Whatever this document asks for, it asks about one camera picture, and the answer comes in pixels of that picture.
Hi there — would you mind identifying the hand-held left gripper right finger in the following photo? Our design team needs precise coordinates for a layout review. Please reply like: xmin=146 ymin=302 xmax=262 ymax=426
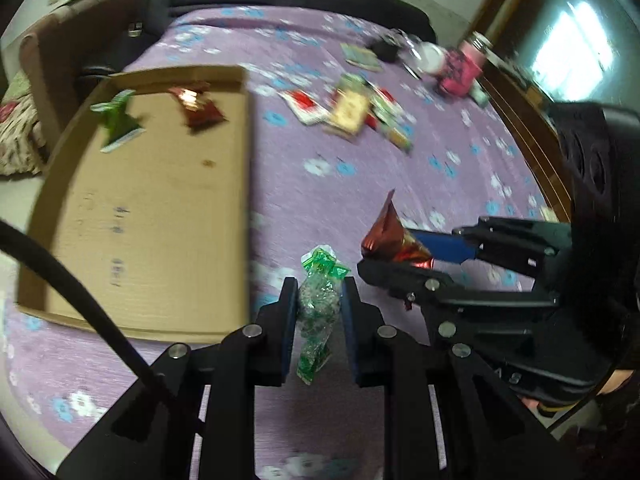
xmin=342 ymin=276 xmax=586 ymax=480

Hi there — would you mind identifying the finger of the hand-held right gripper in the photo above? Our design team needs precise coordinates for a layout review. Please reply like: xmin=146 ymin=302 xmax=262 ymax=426
xmin=357 ymin=259 xmax=617 ymax=404
xmin=407 ymin=216 xmax=574 ymax=281

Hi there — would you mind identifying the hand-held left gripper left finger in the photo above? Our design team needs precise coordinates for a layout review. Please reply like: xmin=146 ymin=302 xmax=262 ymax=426
xmin=57 ymin=276 xmax=301 ymax=480

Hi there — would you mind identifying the clear green candy packet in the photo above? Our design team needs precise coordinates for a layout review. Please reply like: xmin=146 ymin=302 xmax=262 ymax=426
xmin=296 ymin=245 xmax=350 ymax=387

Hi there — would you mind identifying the red foil snack packet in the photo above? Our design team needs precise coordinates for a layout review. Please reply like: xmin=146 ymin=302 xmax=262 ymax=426
xmin=361 ymin=189 xmax=436 ymax=271

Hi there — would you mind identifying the shallow cardboard box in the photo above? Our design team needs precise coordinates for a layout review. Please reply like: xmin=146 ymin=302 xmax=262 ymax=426
xmin=17 ymin=65 xmax=254 ymax=344

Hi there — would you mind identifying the dark green snack packet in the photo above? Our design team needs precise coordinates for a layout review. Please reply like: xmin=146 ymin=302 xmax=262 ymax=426
xmin=90 ymin=89 xmax=147 ymax=154

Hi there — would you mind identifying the purple floral bedsheet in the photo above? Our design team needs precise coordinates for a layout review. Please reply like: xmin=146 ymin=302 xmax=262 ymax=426
xmin=0 ymin=5 xmax=576 ymax=480

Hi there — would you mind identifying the pink bottle with white cap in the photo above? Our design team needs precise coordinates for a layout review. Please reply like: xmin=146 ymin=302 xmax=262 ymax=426
xmin=437 ymin=31 xmax=494 ymax=97

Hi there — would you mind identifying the white cup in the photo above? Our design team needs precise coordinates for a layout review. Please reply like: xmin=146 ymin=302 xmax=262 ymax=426
xmin=404 ymin=40 xmax=447 ymax=79

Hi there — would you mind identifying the bright window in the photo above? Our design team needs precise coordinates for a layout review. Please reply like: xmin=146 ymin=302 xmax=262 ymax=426
xmin=530 ymin=0 xmax=617 ymax=92

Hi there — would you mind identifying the black pouch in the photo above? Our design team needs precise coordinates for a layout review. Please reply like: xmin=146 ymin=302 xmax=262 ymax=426
xmin=370 ymin=35 xmax=404 ymax=64

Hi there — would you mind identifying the green printed booklet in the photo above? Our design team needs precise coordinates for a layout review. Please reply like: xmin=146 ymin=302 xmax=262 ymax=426
xmin=341 ymin=42 xmax=384 ymax=73

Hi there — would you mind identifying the floral patterned cloth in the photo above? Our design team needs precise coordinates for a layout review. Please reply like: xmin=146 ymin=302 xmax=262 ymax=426
xmin=0 ymin=70 xmax=49 ymax=177

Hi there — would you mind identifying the brown armchair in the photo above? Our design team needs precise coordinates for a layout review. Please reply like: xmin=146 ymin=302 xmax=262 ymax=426
xmin=20 ymin=0 xmax=147 ymax=149

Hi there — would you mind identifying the wooden bed rail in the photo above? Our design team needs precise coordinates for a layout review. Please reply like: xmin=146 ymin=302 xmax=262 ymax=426
xmin=479 ymin=54 xmax=576 ymax=222

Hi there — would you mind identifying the black cable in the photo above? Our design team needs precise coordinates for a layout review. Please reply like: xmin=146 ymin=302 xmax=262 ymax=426
xmin=0 ymin=220 xmax=173 ymax=402

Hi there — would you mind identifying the wooden door frame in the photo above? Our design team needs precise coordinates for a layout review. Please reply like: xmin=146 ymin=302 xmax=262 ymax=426
xmin=469 ymin=0 xmax=542 ymax=47

